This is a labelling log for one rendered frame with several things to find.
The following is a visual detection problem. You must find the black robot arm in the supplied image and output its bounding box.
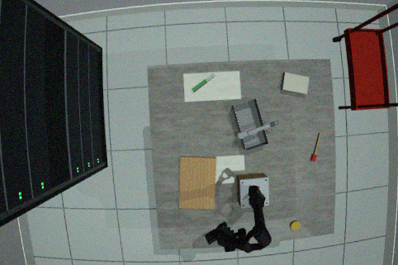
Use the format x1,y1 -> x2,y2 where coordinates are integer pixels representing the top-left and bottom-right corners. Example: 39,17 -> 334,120
206,186 -> 272,253

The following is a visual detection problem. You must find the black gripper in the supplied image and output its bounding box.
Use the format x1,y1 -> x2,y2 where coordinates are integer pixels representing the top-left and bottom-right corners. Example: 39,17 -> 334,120
228,227 -> 246,239

